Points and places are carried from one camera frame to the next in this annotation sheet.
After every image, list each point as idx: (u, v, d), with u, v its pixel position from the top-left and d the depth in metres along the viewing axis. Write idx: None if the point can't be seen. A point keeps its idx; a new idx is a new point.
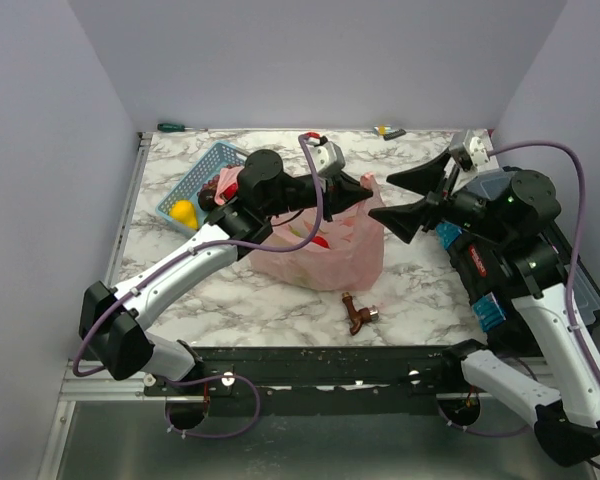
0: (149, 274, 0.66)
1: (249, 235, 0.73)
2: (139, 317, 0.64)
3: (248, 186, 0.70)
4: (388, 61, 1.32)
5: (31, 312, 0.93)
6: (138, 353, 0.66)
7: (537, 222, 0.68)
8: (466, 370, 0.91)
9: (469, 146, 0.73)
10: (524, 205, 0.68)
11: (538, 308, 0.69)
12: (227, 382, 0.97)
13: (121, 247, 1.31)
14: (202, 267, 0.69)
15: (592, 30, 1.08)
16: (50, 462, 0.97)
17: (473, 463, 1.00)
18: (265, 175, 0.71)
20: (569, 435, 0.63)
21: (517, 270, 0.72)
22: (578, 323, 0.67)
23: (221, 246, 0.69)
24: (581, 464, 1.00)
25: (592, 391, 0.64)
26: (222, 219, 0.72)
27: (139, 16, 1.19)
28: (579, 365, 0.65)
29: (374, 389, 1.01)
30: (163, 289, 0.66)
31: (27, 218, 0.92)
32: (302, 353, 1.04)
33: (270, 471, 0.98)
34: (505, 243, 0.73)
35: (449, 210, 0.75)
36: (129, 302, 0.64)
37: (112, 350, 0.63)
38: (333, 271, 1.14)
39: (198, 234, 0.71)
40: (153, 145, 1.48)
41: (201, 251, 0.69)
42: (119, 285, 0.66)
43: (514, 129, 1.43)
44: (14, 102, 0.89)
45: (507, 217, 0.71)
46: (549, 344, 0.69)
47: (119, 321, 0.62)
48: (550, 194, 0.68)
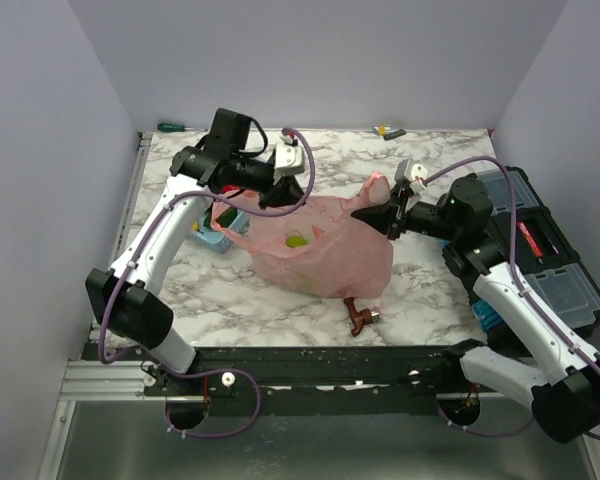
0: (138, 244, 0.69)
1: (216, 172, 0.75)
2: (148, 286, 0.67)
3: (230, 118, 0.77)
4: (388, 61, 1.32)
5: (31, 312, 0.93)
6: (161, 314, 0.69)
7: (475, 217, 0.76)
8: (466, 367, 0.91)
9: (410, 176, 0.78)
10: (462, 204, 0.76)
11: (488, 282, 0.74)
12: (226, 382, 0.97)
13: (121, 247, 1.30)
14: (183, 221, 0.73)
15: (591, 31, 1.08)
16: (50, 461, 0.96)
17: (473, 463, 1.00)
18: (243, 113, 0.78)
20: (556, 397, 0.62)
21: (467, 261, 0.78)
22: (525, 286, 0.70)
23: (194, 196, 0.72)
24: (581, 464, 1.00)
25: (554, 343, 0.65)
26: (183, 165, 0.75)
27: (139, 15, 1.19)
28: (537, 324, 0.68)
29: (374, 389, 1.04)
30: (157, 252, 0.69)
31: (26, 218, 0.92)
32: (302, 352, 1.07)
33: (270, 471, 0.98)
34: (455, 239, 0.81)
35: (408, 218, 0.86)
36: (132, 276, 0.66)
37: (135, 321, 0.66)
38: (336, 269, 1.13)
39: (169, 191, 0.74)
40: (153, 145, 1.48)
41: (177, 205, 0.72)
42: (115, 265, 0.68)
43: (514, 130, 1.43)
44: (15, 102, 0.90)
45: (454, 216, 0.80)
46: (510, 315, 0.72)
47: (132, 293, 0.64)
48: (484, 194, 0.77)
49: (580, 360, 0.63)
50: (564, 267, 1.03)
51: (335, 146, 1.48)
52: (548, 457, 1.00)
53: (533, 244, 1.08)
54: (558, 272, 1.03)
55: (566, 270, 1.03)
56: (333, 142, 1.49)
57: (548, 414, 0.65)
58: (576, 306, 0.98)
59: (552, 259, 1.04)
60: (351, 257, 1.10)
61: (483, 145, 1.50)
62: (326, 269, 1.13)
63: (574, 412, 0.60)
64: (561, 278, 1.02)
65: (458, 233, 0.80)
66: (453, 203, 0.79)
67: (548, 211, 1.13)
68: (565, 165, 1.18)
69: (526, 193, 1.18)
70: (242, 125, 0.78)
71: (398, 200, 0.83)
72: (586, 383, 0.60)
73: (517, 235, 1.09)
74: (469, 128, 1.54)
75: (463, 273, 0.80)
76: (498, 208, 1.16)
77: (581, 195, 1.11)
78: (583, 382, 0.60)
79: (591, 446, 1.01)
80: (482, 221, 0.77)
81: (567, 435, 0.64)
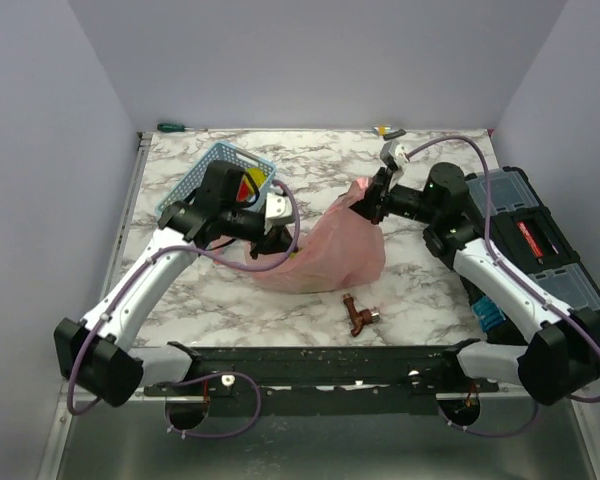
0: (115, 296, 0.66)
1: (203, 228, 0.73)
2: (118, 340, 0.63)
3: (221, 173, 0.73)
4: (388, 61, 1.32)
5: (31, 312, 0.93)
6: (129, 373, 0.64)
7: (452, 199, 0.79)
8: (466, 363, 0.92)
9: (394, 153, 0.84)
10: (439, 188, 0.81)
11: (465, 257, 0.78)
12: (226, 382, 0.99)
13: (121, 247, 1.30)
14: (165, 274, 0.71)
15: (591, 31, 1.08)
16: (50, 462, 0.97)
17: (473, 463, 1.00)
18: (234, 168, 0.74)
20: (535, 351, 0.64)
21: (445, 241, 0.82)
22: (498, 254, 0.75)
23: (180, 250, 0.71)
24: (582, 465, 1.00)
25: (528, 302, 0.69)
26: (172, 219, 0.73)
27: (139, 15, 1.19)
28: (511, 287, 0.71)
29: (374, 389, 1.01)
30: (133, 306, 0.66)
31: (26, 218, 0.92)
32: (302, 353, 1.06)
33: (270, 471, 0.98)
34: (434, 223, 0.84)
35: (389, 201, 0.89)
36: (103, 329, 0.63)
37: (99, 379, 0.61)
38: (333, 261, 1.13)
39: (154, 243, 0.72)
40: (153, 146, 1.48)
41: (160, 258, 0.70)
42: (88, 316, 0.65)
43: (514, 130, 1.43)
44: (14, 102, 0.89)
45: (433, 200, 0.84)
46: (488, 285, 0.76)
47: (101, 349, 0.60)
48: (461, 178, 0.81)
49: (553, 314, 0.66)
50: (564, 268, 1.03)
51: (335, 146, 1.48)
52: (547, 457, 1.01)
53: (533, 244, 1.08)
54: (558, 272, 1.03)
55: (566, 270, 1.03)
56: (333, 142, 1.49)
57: (532, 373, 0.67)
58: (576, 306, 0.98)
59: (552, 259, 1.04)
60: (344, 244, 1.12)
61: (483, 145, 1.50)
62: (324, 262, 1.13)
63: (553, 366, 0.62)
64: (561, 278, 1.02)
65: (436, 216, 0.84)
66: (432, 188, 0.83)
67: (548, 211, 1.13)
68: (565, 165, 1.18)
69: (526, 193, 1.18)
70: (234, 179, 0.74)
71: (381, 180, 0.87)
72: (561, 336, 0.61)
73: (517, 235, 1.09)
74: (469, 128, 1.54)
75: (442, 254, 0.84)
76: (498, 209, 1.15)
77: (581, 195, 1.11)
78: (558, 334, 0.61)
79: (591, 447, 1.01)
80: (459, 204, 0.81)
81: (551, 392, 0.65)
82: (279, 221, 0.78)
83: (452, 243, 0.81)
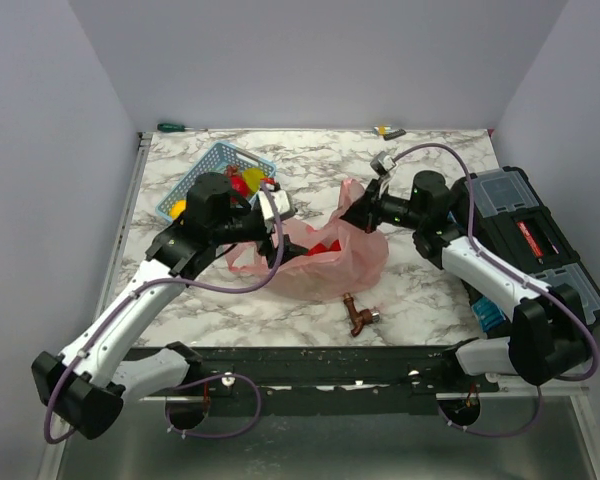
0: (95, 330, 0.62)
1: (192, 260, 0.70)
2: (94, 379, 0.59)
3: (201, 201, 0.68)
4: (388, 60, 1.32)
5: (31, 312, 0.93)
6: (108, 407, 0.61)
7: (435, 201, 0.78)
8: (463, 360, 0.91)
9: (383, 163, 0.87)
10: (422, 192, 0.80)
11: (449, 252, 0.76)
12: (227, 382, 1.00)
13: (121, 247, 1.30)
14: (148, 308, 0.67)
15: (592, 30, 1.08)
16: (50, 462, 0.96)
17: (474, 463, 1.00)
18: (217, 191, 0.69)
20: (518, 328, 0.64)
21: (434, 243, 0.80)
22: (479, 245, 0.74)
23: (165, 283, 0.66)
24: (582, 466, 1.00)
25: (509, 283, 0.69)
26: (160, 250, 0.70)
27: (140, 16, 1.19)
28: (492, 273, 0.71)
29: (374, 389, 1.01)
30: (113, 342, 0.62)
31: (26, 217, 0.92)
32: (302, 353, 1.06)
33: (270, 471, 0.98)
34: (420, 227, 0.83)
35: (379, 207, 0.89)
36: (79, 367, 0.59)
37: (75, 415, 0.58)
38: (346, 268, 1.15)
39: (140, 274, 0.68)
40: (153, 145, 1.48)
41: (143, 292, 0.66)
42: (66, 351, 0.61)
43: (514, 130, 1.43)
44: (14, 102, 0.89)
45: (419, 205, 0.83)
46: (474, 276, 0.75)
47: (74, 388, 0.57)
48: (443, 183, 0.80)
49: (532, 291, 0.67)
50: (564, 267, 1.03)
51: (335, 147, 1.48)
52: (548, 458, 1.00)
53: (533, 244, 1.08)
54: (558, 271, 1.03)
55: (566, 270, 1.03)
56: (333, 142, 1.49)
57: (520, 357, 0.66)
58: None
59: (552, 259, 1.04)
60: (352, 249, 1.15)
61: (483, 145, 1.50)
62: (337, 270, 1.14)
63: (536, 342, 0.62)
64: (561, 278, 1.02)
65: (421, 220, 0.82)
66: (416, 193, 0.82)
67: (548, 211, 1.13)
68: (565, 165, 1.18)
69: (526, 193, 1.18)
70: (218, 201, 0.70)
71: (373, 187, 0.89)
72: (541, 310, 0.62)
73: (517, 235, 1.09)
74: (469, 128, 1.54)
75: (430, 255, 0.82)
76: (498, 208, 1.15)
77: (581, 195, 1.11)
78: (538, 308, 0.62)
79: (592, 448, 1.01)
80: (442, 206, 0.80)
81: (539, 372, 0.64)
82: (282, 217, 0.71)
83: (438, 243, 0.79)
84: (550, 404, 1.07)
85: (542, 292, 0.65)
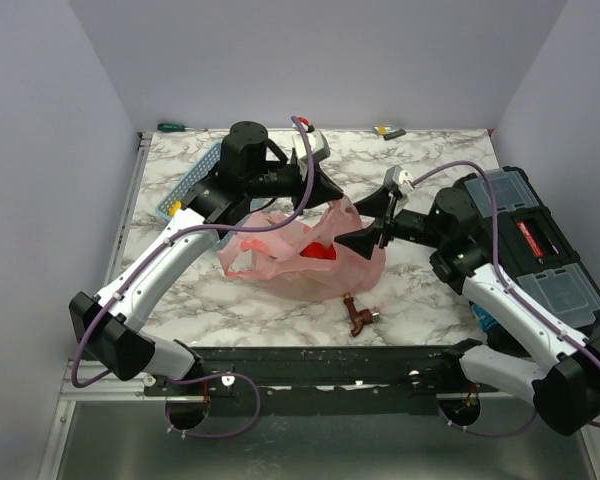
0: (130, 274, 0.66)
1: (226, 211, 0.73)
2: (128, 321, 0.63)
3: (236, 151, 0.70)
4: (388, 61, 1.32)
5: (31, 311, 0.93)
6: (138, 351, 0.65)
7: (460, 226, 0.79)
8: (466, 367, 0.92)
9: (397, 180, 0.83)
10: (447, 213, 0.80)
11: (476, 285, 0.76)
12: (227, 382, 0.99)
13: (121, 247, 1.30)
14: (182, 256, 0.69)
15: (591, 31, 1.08)
16: (50, 462, 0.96)
17: (475, 464, 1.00)
18: (252, 140, 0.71)
20: (553, 384, 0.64)
21: (454, 267, 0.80)
22: (509, 281, 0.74)
23: (198, 232, 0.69)
24: (582, 467, 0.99)
25: (543, 333, 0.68)
26: (195, 200, 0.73)
27: (140, 15, 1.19)
28: (525, 318, 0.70)
29: (374, 389, 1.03)
30: (146, 288, 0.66)
31: (26, 215, 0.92)
32: (302, 353, 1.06)
33: (270, 471, 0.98)
34: (441, 248, 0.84)
35: (394, 227, 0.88)
36: (114, 307, 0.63)
37: (110, 354, 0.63)
38: (342, 274, 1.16)
39: (174, 222, 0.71)
40: (153, 145, 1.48)
41: (178, 240, 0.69)
42: (102, 291, 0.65)
43: (513, 130, 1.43)
44: (14, 101, 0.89)
45: (440, 226, 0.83)
46: (500, 313, 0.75)
47: (110, 328, 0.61)
48: (467, 204, 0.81)
49: (569, 345, 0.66)
50: (564, 267, 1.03)
51: (335, 147, 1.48)
52: (548, 458, 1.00)
53: (533, 244, 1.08)
54: (558, 272, 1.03)
55: (566, 270, 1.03)
56: (333, 142, 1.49)
57: (548, 405, 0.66)
58: (576, 306, 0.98)
59: (552, 259, 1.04)
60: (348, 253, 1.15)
61: (483, 145, 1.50)
62: (332, 275, 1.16)
63: (571, 399, 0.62)
64: (561, 279, 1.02)
65: (443, 241, 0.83)
66: (438, 214, 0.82)
67: (548, 211, 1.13)
68: (565, 165, 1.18)
69: (526, 193, 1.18)
70: (252, 152, 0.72)
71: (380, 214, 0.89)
72: (578, 369, 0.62)
73: (517, 236, 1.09)
74: (469, 128, 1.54)
75: (449, 279, 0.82)
76: (498, 208, 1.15)
77: (581, 195, 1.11)
78: (575, 367, 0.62)
79: (593, 449, 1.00)
80: (466, 229, 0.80)
81: (569, 424, 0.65)
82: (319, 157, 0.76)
83: (460, 268, 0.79)
84: None
85: (579, 349, 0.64)
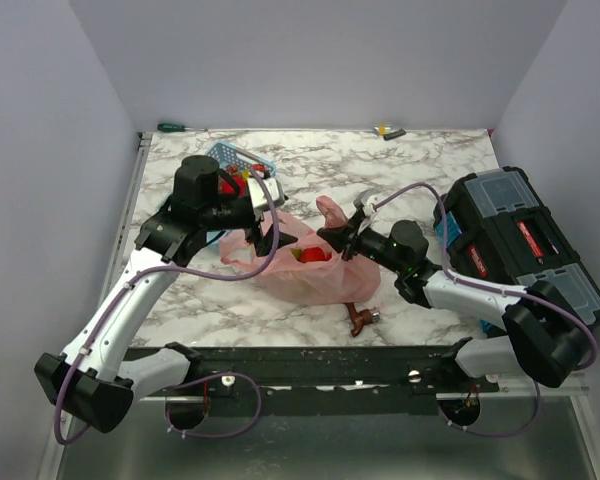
0: (94, 327, 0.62)
1: (184, 243, 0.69)
2: (100, 374, 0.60)
3: (190, 181, 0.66)
4: (388, 61, 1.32)
5: (31, 312, 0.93)
6: (118, 401, 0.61)
7: (420, 254, 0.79)
8: (465, 364, 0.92)
9: (366, 202, 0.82)
10: (403, 246, 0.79)
11: (430, 288, 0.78)
12: (227, 382, 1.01)
13: (121, 248, 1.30)
14: (145, 298, 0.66)
15: (591, 32, 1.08)
16: (50, 462, 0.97)
17: (475, 463, 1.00)
18: (206, 170, 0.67)
20: (516, 335, 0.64)
21: (416, 287, 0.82)
22: (453, 273, 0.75)
23: (158, 271, 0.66)
24: (582, 466, 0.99)
25: (490, 297, 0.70)
26: (149, 237, 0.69)
27: (140, 15, 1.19)
28: (472, 293, 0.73)
29: (374, 389, 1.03)
30: (114, 336, 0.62)
31: (25, 216, 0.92)
32: (302, 353, 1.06)
33: (270, 471, 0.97)
34: (401, 272, 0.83)
35: (359, 242, 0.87)
36: (83, 364, 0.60)
37: (87, 410, 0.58)
38: (334, 283, 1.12)
39: (131, 265, 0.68)
40: (153, 145, 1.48)
41: (138, 281, 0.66)
42: (67, 350, 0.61)
43: (513, 130, 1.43)
44: (13, 102, 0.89)
45: (398, 256, 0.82)
46: (461, 303, 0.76)
47: (82, 386, 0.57)
48: (420, 233, 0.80)
49: (514, 296, 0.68)
50: (564, 267, 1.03)
51: (334, 147, 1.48)
52: (547, 458, 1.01)
53: (533, 244, 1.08)
54: (558, 271, 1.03)
55: (566, 270, 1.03)
56: (333, 142, 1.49)
57: (527, 362, 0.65)
58: (577, 306, 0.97)
59: (552, 259, 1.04)
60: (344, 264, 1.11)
61: (483, 145, 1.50)
62: (324, 280, 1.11)
63: (532, 342, 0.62)
64: (561, 278, 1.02)
65: (403, 268, 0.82)
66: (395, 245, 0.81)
67: (548, 211, 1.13)
68: (565, 165, 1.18)
69: (526, 193, 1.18)
70: (205, 184, 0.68)
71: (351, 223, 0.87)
72: (526, 310, 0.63)
73: (517, 236, 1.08)
74: (469, 128, 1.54)
75: (416, 299, 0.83)
76: (498, 208, 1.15)
77: (581, 195, 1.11)
78: (523, 310, 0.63)
79: (591, 447, 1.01)
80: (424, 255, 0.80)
81: (552, 371, 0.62)
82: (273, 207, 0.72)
83: (420, 285, 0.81)
84: (549, 404, 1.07)
85: (521, 295, 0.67)
